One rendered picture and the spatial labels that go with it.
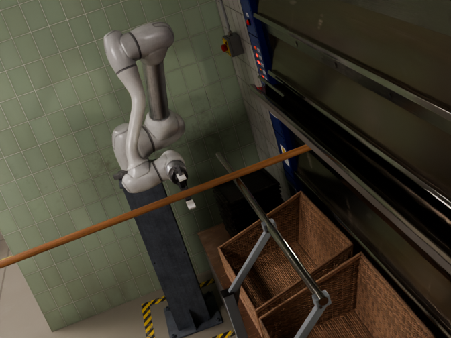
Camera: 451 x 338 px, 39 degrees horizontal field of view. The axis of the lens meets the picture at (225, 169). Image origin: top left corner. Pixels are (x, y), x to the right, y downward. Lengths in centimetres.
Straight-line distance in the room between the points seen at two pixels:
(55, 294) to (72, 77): 138
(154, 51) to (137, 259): 161
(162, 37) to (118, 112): 88
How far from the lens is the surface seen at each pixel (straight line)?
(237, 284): 239
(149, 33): 294
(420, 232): 164
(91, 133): 375
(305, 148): 269
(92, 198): 390
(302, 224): 313
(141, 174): 286
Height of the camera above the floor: 237
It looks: 26 degrees down
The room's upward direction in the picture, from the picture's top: 17 degrees counter-clockwise
